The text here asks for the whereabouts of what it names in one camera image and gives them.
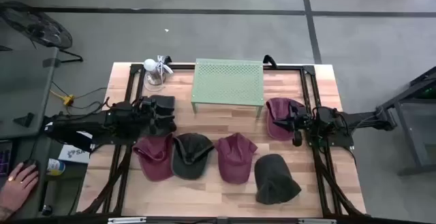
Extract dark grey knit beanie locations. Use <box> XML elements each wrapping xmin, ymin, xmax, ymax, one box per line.
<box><xmin>253</xmin><ymin>153</ymin><xmax>302</xmax><ymax>206</ymax></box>

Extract silver metal bracket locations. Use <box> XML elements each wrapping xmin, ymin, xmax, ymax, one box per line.
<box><xmin>108</xmin><ymin>217</ymin><xmax>147</xmax><ymax>224</ymax></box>

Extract maroon baseball cap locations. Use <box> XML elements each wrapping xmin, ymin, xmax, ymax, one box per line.
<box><xmin>131</xmin><ymin>131</ymin><xmax>175</xmax><ymax>182</ymax></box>
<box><xmin>214</xmin><ymin>131</ymin><xmax>259</xmax><ymax>185</ymax></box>
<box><xmin>265</xmin><ymin>97</ymin><xmax>306</xmax><ymax>142</ymax></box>

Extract grey desk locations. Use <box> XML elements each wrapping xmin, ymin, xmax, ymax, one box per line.
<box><xmin>0</xmin><ymin>46</ymin><xmax>59</xmax><ymax>140</ymax></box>

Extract black power cable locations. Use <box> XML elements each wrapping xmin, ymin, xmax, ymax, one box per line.
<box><xmin>50</xmin><ymin>80</ymin><xmax>110</xmax><ymax>113</ymax></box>

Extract black wedge stand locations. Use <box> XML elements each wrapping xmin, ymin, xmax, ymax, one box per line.
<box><xmin>13</xmin><ymin>112</ymin><xmax>35</xmax><ymax>129</ymax></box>

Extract green perforated metal rack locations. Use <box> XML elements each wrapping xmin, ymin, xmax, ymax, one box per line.
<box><xmin>190</xmin><ymin>59</ymin><xmax>265</xmax><ymax>118</ymax></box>

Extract yellow power splitter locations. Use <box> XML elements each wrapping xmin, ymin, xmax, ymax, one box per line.
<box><xmin>50</xmin><ymin>89</ymin><xmax>76</xmax><ymax>108</ymax></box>

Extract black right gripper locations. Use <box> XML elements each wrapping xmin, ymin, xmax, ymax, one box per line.
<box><xmin>272</xmin><ymin>100</ymin><xmax>313</xmax><ymax>133</ymax></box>

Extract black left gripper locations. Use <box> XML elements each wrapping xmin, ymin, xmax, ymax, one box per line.
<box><xmin>134</xmin><ymin>96</ymin><xmax>178</xmax><ymax>133</ymax></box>

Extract white printed box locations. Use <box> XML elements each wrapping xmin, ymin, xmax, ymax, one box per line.
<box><xmin>57</xmin><ymin>144</ymin><xmax>92</xmax><ymax>165</ymax></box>

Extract black cloth hat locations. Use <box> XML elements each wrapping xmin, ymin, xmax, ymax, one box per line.
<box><xmin>149</xmin><ymin>94</ymin><xmax>178</xmax><ymax>135</ymax></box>

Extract white and yellow can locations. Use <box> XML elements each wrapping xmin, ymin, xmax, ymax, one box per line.
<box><xmin>46</xmin><ymin>158</ymin><xmax>66</xmax><ymax>176</ymax></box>

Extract black aluminium table frame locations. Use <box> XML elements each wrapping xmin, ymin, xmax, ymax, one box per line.
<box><xmin>76</xmin><ymin>62</ymin><xmax>367</xmax><ymax>218</ymax></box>

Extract white coiled cable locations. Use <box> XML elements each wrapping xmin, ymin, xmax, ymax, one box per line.
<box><xmin>156</xmin><ymin>55</ymin><xmax>174</xmax><ymax>76</ymax></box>

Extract person's forearm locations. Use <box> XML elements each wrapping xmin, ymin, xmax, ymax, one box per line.
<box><xmin>0</xmin><ymin>205</ymin><xmax>14</xmax><ymax>222</ymax></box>

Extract purple-lit keyboard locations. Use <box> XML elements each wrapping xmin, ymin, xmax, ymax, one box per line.
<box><xmin>0</xmin><ymin>141</ymin><xmax>14</xmax><ymax>178</ymax></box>

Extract person's hand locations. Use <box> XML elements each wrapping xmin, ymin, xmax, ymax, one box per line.
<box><xmin>0</xmin><ymin>162</ymin><xmax>40</xmax><ymax>214</ymax></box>

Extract black floor fan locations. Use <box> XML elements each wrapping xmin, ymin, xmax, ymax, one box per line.
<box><xmin>0</xmin><ymin>1</ymin><xmax>84</xmax><ymax>63</ymax></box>

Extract computer with green light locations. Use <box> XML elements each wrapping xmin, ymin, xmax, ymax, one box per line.
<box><xmin>417</xmin><ymin>80</ymin><xmax>436</xmax><ymax>101</ymax></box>

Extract dark grey baseball cap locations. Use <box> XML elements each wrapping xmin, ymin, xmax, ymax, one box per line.
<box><xmin>171</xmin><ymin>132</ymin><xmax>215</xmax><ymax>180</ymax></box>

